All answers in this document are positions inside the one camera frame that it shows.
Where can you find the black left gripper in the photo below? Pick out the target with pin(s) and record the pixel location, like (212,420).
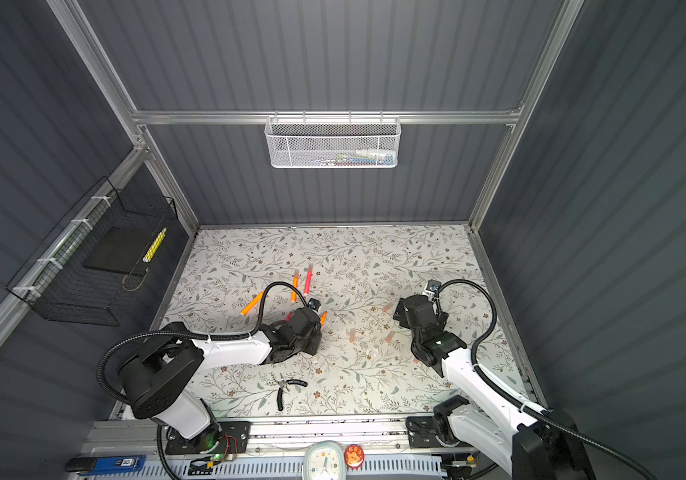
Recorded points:
(317,339)

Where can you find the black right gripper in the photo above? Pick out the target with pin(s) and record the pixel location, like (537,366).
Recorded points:
(402,310)

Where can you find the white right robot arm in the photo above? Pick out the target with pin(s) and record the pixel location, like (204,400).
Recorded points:
(487,415)

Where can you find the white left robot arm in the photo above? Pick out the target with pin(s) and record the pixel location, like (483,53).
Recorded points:
(155,378)

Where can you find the lone orange marker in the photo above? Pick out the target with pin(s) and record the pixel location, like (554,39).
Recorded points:
(252,304)

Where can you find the white analog clock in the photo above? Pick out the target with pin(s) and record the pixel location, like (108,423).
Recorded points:
(324,461)

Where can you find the red round button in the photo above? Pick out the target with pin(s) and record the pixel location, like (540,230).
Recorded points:
(354,456)

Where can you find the yellow marker in basket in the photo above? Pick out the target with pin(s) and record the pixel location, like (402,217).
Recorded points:
(154,246)

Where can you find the black flat pad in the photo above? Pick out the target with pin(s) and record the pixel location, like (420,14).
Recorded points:
(120,251)

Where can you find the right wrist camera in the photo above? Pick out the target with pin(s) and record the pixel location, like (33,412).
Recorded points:
(432,288)

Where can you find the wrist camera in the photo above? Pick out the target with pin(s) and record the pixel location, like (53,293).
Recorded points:
(314,304)
(432,288)

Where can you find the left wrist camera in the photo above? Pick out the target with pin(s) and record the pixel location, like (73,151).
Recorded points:
(314,304)

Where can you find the black handled pliers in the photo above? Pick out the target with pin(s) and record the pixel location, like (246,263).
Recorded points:
(284,386)

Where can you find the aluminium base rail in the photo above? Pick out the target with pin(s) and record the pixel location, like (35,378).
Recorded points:
(266,436)

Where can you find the white wire mesh basket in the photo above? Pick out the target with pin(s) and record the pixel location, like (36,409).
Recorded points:
(343,145)

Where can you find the black wire wall basket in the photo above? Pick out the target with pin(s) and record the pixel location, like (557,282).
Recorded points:
(94,271)

